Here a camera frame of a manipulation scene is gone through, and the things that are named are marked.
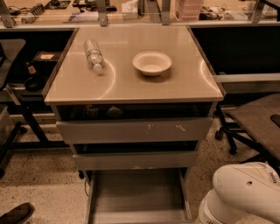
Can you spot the black desk frame left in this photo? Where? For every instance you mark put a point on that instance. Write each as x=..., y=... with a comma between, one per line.
x=42, y=143

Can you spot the grey bottom drawer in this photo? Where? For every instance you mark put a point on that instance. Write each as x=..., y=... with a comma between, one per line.
x=138, y=197

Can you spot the clear plastic water bottle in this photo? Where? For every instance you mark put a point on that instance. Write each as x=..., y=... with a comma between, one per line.
x=94, y=56

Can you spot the black chair on left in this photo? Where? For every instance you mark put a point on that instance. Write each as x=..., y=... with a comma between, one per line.
x=10, y=48

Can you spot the tissue box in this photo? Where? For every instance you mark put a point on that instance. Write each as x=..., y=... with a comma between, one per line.
x=130, y=10

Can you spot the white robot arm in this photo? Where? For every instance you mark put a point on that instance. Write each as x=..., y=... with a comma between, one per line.
x=239, y=190

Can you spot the white bowl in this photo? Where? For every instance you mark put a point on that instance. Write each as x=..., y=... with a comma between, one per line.
x=151, y=63

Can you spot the black office chair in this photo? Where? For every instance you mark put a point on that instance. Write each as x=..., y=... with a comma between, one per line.
x=255, y=124

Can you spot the dark round object under desk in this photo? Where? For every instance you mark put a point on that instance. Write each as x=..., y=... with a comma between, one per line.
x=34, y=83

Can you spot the black shoe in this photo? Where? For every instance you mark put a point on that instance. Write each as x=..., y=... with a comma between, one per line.
x=17, y=215

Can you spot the grey drawer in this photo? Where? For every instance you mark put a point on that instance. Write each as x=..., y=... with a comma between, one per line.
x=138, y=197
x=132, y=156
x=134, y=123

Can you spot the grey drawer cabinet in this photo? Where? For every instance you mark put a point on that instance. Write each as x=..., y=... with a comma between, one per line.
x=187, y=80

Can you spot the grey middle drawer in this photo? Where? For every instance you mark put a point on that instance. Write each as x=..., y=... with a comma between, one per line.
x=132, y=156

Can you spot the grey top drawer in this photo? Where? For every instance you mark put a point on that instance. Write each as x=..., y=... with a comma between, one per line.
x=134, y=123

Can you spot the stack of pink trays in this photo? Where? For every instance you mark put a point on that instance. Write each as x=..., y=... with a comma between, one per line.
x=188, y=10

